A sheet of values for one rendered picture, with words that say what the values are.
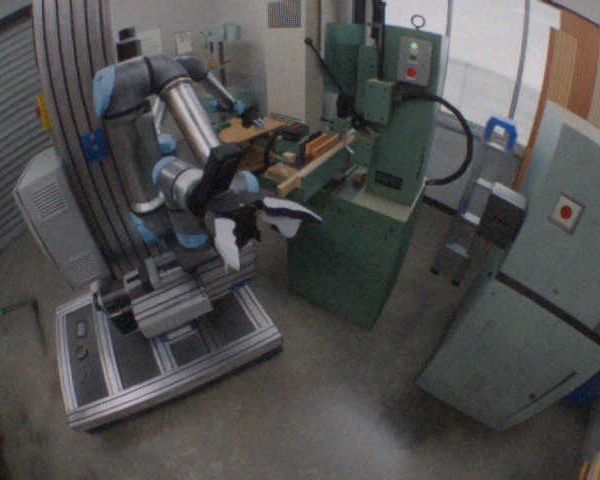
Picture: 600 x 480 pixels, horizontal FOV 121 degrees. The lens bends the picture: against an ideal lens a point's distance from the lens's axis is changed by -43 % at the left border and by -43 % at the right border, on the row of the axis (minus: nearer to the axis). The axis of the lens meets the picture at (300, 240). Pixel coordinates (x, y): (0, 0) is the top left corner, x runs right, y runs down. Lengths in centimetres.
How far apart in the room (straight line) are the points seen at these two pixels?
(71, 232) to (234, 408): 110
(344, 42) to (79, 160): 101
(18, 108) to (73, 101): 278
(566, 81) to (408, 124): 146
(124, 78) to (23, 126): 304
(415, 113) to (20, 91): 359
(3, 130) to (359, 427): 405
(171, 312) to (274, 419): 80
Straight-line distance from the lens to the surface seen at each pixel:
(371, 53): 117
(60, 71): 96
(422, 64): 102
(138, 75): 74
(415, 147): 115
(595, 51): 238
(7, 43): 377
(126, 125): 76
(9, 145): 376
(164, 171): 58
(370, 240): 129
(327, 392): 157
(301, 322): 176
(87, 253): 111
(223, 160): 40
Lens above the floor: 149
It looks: 42 degrees down
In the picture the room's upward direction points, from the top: straight up
